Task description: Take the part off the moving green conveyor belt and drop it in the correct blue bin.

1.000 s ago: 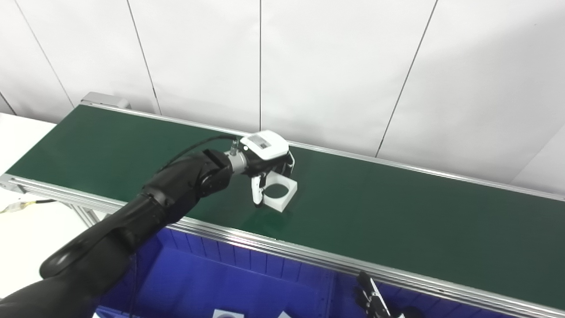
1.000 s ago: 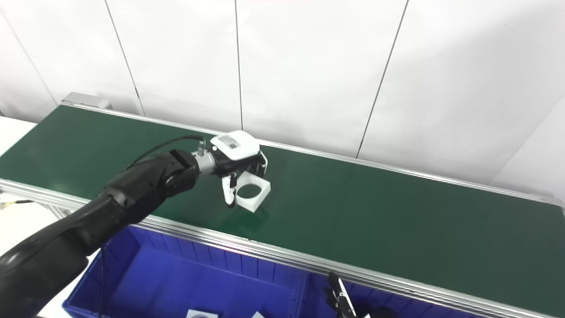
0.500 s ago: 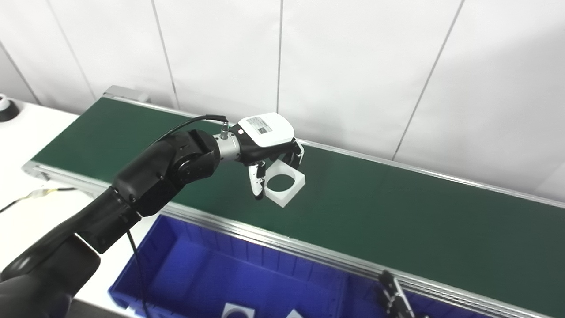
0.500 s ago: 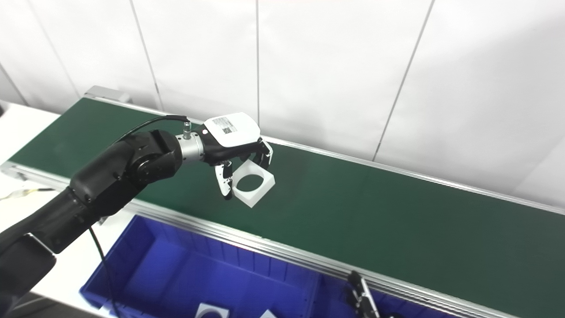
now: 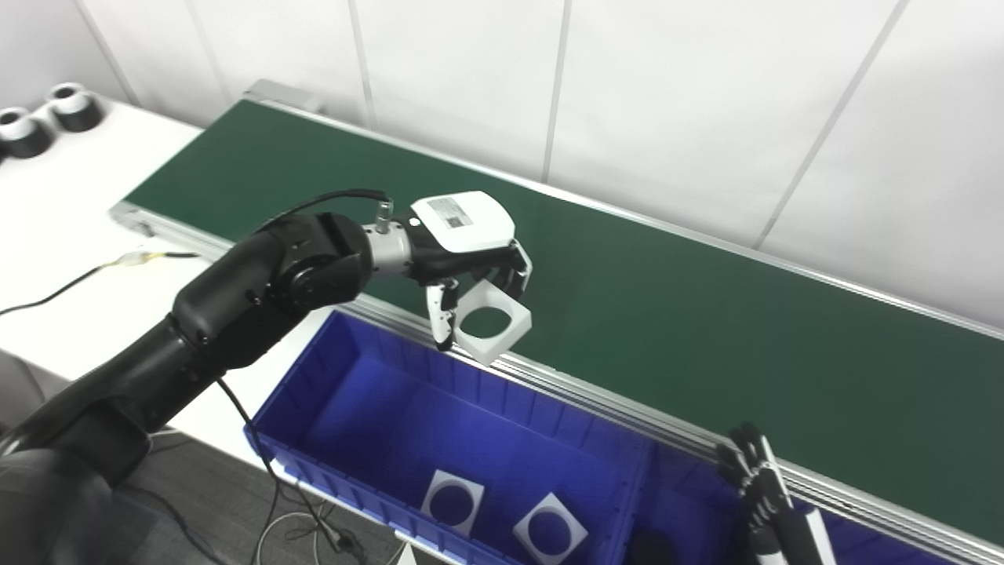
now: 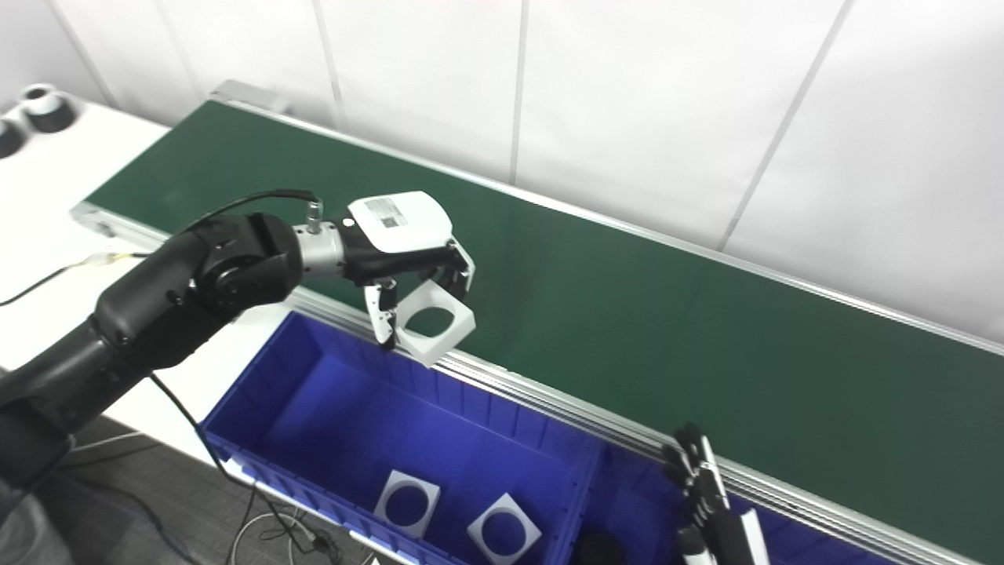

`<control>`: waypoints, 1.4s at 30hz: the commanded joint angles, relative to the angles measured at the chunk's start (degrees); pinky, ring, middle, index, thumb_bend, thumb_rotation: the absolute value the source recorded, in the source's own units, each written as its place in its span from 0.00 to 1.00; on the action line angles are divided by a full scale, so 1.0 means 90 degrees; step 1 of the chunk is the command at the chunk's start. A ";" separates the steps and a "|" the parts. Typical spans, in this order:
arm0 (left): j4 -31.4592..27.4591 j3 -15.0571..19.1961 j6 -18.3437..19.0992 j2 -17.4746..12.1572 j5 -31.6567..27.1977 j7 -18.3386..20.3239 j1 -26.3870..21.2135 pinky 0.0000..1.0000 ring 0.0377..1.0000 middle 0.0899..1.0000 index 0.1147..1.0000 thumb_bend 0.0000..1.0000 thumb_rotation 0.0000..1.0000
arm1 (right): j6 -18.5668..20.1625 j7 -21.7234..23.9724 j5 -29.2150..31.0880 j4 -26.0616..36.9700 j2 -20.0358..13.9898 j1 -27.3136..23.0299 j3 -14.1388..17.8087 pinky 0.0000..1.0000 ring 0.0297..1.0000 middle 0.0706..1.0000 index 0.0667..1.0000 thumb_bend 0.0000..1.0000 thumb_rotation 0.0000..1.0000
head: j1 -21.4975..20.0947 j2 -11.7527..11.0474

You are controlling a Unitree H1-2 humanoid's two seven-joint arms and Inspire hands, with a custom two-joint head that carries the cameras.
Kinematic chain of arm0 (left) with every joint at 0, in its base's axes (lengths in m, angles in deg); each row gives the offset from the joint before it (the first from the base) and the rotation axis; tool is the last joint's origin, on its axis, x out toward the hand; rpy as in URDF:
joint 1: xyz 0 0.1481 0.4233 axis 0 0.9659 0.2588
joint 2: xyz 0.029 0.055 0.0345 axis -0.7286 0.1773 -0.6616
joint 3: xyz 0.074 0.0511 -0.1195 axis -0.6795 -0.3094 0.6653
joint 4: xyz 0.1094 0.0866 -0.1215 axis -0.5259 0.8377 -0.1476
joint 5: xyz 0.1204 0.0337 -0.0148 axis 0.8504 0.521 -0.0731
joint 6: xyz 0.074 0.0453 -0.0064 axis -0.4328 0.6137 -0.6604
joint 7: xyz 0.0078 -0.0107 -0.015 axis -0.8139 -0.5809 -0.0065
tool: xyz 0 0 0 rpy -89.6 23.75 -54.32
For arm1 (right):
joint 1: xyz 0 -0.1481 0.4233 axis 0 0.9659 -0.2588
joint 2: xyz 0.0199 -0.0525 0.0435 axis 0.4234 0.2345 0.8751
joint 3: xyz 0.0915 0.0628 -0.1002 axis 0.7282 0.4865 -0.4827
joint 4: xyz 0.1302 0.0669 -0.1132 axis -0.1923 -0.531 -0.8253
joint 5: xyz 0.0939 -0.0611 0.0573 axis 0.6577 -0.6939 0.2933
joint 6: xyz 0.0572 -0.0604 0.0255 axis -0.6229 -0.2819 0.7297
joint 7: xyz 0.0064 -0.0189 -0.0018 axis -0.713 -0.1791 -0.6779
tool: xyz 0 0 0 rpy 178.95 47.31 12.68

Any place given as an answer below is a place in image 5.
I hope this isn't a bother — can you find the white square part round hole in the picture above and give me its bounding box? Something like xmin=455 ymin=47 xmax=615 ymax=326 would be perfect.
xmin=513 ymin=492 xmax=590 ymax=565
xmin=453 ymin=279 xmax=533 ymax=367
xmin=420 ymin=468 xmax=486 ymax=538

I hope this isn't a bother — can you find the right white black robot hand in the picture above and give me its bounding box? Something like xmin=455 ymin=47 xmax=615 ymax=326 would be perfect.
xmin=715 ymin=422 xmax=837 ymax=565

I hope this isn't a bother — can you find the green conveyor belt aluminium frame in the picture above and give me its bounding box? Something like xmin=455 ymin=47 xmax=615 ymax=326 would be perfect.
xmin=108 ymin=78 xmax=1004 ymax=565

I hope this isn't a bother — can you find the black hanging cable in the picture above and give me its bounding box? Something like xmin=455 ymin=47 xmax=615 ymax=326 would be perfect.
xmin=215 ymin=377 xmax=369 ymax=565

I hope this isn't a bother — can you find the black cylinder part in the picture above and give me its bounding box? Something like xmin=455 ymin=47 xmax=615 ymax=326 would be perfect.
xmin=627 ymin=532 xmax=677 ymax=565

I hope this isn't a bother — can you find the blue bin with white parts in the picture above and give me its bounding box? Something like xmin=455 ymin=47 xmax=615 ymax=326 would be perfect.
xmin=244 ymin=308 xmax=653 ymax=565

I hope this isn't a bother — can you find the blue bin with black cylinders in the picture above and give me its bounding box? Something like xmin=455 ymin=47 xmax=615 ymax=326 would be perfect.
xmin=626 ymin=438 xmax=969 ymax=565

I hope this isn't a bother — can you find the white floor cable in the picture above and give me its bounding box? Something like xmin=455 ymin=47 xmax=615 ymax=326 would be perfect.
xmin=254 ymin=508 xmax=417 ymax=565

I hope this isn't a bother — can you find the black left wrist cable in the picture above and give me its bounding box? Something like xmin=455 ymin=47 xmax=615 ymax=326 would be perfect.
xmin=253 ymin=188 xmax=395 ymax=236

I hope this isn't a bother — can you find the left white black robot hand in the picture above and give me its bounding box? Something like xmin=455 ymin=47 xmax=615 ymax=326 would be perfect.
xmin=404 ymin=191 xmax=534 ymax=352

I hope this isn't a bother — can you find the black table cable yellow connector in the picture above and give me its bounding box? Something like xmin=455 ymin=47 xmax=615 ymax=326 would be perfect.
xmin=0 ymin=249 xmax=202 ymax=317

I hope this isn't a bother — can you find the black white ring part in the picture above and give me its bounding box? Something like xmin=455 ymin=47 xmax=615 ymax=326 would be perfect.
xmin=0 ymin=107 xmax=55 ymax=161
xmin=48 ymin=81 xmax=105 ymax=133

